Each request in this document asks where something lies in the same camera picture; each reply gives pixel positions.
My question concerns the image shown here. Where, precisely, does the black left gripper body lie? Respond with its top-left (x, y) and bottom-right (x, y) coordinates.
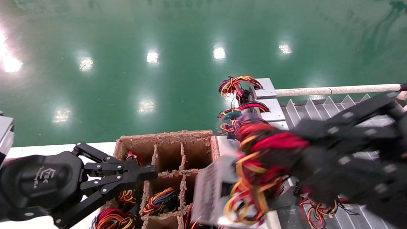
top-left (0, 151), bottom-right (85, 223)

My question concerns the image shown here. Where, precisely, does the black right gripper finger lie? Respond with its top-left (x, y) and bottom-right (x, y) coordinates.
top-left (294, 93), bottom-right (407, 143)
top-left (302, 146), bottom-right (407, 229)

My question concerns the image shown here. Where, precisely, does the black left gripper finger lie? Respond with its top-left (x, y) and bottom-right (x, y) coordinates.
top-left (52, 173), bottom-right (158, 229)
top-left (72, 142), bottom-right (158, 177)

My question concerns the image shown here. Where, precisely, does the clear acrylic divider tray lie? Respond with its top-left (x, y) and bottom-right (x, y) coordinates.
top-left (280, 92), bottom-right (407, 229)

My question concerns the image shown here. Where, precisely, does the brown cardboard divider box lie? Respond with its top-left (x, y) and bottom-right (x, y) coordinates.
top-left (92, 130), bottom-right (223, 229)

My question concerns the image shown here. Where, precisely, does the silver metal plate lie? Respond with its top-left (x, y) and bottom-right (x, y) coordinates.
top-left (217, 136), bottom-right (242, 166)

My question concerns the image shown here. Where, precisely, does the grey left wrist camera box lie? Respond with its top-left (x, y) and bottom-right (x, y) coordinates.
top-left (0, 111), bottom-right (15, 164)

